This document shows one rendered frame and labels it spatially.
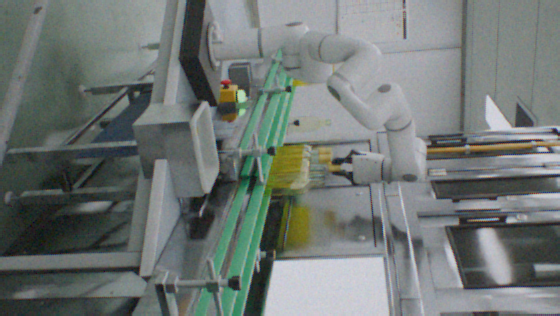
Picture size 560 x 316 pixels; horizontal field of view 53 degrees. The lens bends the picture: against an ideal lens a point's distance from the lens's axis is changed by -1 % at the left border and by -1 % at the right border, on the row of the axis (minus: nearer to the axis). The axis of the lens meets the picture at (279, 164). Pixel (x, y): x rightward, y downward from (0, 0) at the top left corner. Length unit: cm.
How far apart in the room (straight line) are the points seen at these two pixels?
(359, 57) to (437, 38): 624
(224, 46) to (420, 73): 622
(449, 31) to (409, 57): 60
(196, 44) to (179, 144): 35
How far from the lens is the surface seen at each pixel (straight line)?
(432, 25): 776
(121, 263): 150
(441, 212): 193
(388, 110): 156
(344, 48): 159
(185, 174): 154
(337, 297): 151
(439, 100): 805
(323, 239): 175
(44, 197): 215
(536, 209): 200
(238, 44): 180
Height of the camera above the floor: 125
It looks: 8 degrees down
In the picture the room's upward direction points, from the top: 87 degrees clockwise
